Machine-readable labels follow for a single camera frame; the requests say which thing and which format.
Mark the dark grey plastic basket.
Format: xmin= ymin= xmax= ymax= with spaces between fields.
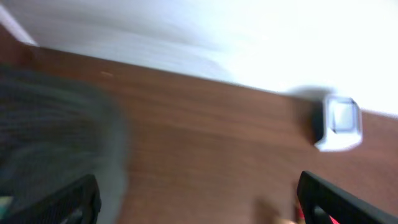
xmin=1 ymin=65 xmax=129 ymax=224

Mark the white barcode scanner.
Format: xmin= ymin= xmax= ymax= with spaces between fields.
xmin=312 ymin=94 xmax=363 ymax=152

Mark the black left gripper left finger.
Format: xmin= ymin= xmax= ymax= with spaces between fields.
xmin=1 ymin=174 xmax=101 ymax=224

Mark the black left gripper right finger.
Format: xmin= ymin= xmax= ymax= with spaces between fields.
xmin=297 ymin=170 xmax=397 ymax=224

